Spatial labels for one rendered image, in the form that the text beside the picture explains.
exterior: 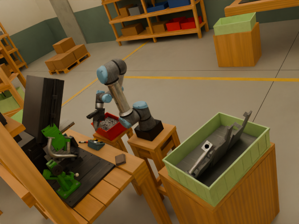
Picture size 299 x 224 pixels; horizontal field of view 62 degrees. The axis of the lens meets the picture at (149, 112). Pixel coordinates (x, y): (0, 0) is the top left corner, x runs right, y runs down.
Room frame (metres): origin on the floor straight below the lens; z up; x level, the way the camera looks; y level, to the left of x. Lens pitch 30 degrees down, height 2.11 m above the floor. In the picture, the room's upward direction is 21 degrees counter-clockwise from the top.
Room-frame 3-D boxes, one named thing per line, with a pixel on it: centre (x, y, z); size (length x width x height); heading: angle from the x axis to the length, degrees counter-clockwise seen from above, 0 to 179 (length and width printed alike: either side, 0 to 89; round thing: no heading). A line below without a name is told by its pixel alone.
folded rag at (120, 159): (1.52, 0.34, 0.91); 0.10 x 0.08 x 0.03; 178
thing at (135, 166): (1.98, 0.67, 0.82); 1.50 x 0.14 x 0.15; 38
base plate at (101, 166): (1.81, 0.89, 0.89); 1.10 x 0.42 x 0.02; 38
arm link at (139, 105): (1.78, 0.06, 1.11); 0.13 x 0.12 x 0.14; 120
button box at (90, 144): (1.84, 0.54, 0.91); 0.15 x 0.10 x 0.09; 38
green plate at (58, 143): (1.79, 0.80, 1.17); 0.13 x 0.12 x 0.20; 38
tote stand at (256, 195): (1.30, -0.32, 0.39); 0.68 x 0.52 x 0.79; 118
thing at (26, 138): (1.81, 1.07, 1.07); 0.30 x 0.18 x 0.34; 38
